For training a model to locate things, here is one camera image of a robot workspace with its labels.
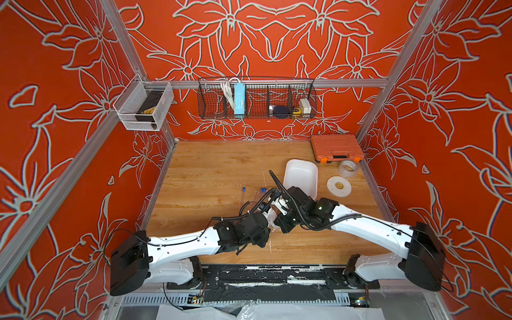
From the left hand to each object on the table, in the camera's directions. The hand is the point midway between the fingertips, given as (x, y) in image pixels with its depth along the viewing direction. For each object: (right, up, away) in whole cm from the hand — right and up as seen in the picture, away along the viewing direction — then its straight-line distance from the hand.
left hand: (270, 229), depth 77 cm
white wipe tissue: (0, +8, -7) cm, 10 cm away
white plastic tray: (+19, +20, +26) cm, 38 cm away
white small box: (+18, +53, +15) cm, 57 cm away
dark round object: (+7, +51, +19) cm, 55 cm away
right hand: (0, +3, -1) cm, 3 cm away
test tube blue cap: (-11, +13, +21) cm, 27 cm away
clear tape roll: (+45, +23, +29) cm, 58 cm away
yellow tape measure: (+16, +51, +18) cm, 56 cm away
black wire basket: (-5, +59, +22) cm, 63 cm away
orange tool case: (+40, +35, +34) cm, 63 cm away
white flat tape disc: (+40, +12, +21) cm, 47 cm away
